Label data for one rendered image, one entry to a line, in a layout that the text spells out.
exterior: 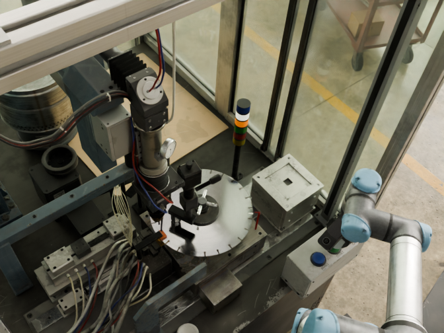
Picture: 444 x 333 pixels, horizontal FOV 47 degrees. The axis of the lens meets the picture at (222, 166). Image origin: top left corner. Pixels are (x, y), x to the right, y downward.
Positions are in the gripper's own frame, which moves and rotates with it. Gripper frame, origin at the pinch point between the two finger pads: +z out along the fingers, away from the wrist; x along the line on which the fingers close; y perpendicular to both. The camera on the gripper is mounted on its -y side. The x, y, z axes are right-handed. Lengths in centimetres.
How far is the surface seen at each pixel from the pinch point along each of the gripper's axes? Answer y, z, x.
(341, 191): 15.1, -4.0, 11.8
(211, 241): -31.3, -3.7, 23.0
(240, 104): -1, -24, 48
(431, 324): 60, 90, -36
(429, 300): 69, 90, -28
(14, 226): -77, -13, 56
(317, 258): -6.6, 0.6, 0.2
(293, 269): -13.1, 5.5, 3.3
